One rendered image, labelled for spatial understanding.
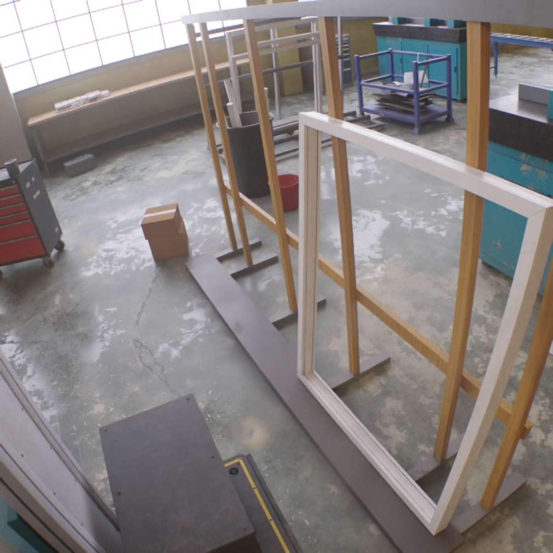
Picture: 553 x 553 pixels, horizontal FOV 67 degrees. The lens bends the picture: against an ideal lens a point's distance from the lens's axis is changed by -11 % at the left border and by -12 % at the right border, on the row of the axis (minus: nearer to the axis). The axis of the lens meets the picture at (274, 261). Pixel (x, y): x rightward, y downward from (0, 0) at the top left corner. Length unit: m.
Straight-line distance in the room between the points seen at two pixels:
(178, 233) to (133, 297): 0.68
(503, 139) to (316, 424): 1.98
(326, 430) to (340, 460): 0.19
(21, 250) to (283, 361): 2.82
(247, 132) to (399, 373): 2.76
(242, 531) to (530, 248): 1.00
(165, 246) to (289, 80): 5.73
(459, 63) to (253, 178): 4.26
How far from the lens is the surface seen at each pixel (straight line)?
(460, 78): 7.79
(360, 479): 2.21
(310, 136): 1.96
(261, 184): 4.74
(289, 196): 4.32
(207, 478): 1.37
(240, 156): 4.62
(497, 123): 2.99
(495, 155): 3.12
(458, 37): 7.67
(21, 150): 8.02
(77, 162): 7.18
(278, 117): 6.71
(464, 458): 1.67
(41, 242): 4.49
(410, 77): 7.07
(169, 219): 3.90
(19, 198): 4.36
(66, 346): 3.52
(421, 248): 3.73
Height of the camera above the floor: 1.97
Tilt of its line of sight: 32 degrees down
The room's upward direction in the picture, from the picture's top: 10 degrees counter-clockwise
